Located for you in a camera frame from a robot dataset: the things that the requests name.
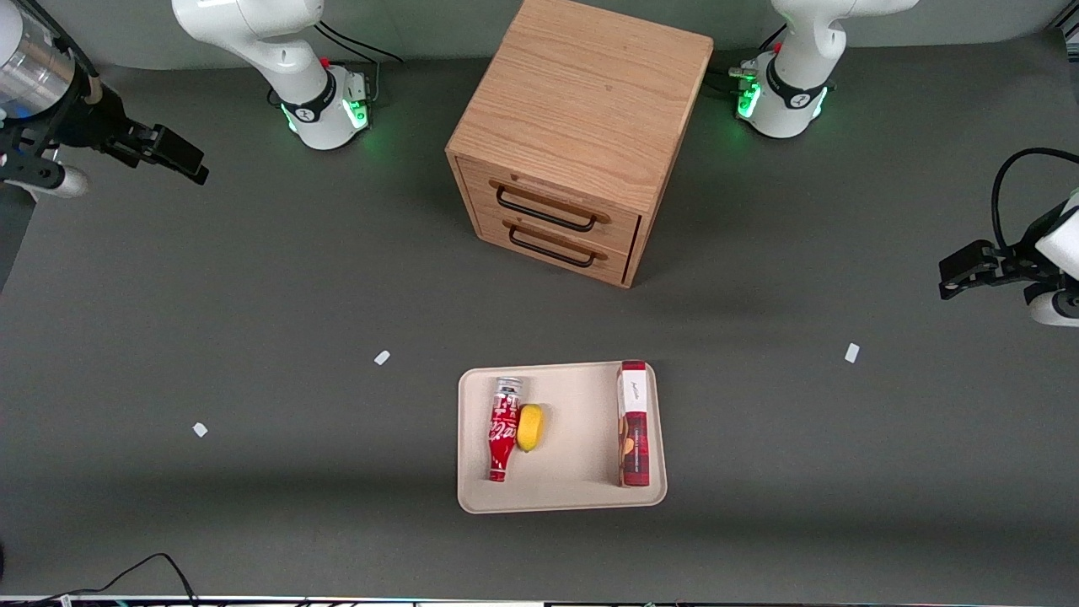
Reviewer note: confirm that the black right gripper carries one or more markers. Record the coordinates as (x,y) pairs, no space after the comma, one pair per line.
(91,122)

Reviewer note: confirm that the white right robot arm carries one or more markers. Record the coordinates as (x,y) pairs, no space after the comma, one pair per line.
(253,25)

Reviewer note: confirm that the red coke bottle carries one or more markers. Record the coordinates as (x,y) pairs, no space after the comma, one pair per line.
(504,430)

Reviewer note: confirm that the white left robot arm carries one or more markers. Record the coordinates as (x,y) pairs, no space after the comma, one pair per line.
(797,51)

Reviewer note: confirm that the yellow lemon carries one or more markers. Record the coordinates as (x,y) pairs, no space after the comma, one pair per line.
(531,428)

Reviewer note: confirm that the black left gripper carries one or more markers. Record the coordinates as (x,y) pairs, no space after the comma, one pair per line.
(1014,256)

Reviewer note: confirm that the red biscuit box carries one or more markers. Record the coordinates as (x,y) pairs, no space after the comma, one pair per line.
(634,438)

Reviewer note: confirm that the wooden drawer cabinet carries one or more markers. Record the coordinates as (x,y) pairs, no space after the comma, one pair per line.
(582,84)

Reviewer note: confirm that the beige rectangular tray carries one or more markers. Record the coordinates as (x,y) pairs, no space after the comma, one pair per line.
(573,472)

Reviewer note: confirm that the wooden drawer front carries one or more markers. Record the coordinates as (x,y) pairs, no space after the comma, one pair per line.
(489,232)
(620,226)

